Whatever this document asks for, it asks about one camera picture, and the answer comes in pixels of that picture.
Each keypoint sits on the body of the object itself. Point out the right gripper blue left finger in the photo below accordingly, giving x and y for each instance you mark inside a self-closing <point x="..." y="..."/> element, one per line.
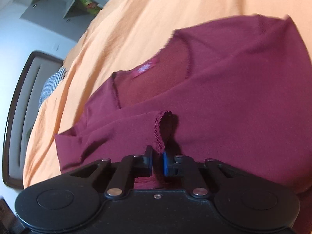
<point x="127" y="170"/>

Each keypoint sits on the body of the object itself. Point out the colourful bag in wardrobe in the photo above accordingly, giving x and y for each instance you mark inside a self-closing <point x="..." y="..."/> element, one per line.
<point x="90" y="6"/>

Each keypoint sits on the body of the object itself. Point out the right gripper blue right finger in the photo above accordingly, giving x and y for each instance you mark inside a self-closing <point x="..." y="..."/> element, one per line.
<point x="187" y="170"/>

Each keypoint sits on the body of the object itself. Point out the blue white checkered pillow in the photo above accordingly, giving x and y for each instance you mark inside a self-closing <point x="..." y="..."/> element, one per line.
<point x="51" y="84"/>

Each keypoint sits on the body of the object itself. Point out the orange bed duvet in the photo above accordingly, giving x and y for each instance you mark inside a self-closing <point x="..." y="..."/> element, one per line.
<point x="123" y="35"/>

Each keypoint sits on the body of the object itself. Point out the maroon long sleeve shirt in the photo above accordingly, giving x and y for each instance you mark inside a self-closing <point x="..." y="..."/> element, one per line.
<point x="237" y="90"/>

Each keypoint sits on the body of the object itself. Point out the dark brown padded headboard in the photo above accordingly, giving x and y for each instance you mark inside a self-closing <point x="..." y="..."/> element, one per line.
<point x="22" y="114"/>

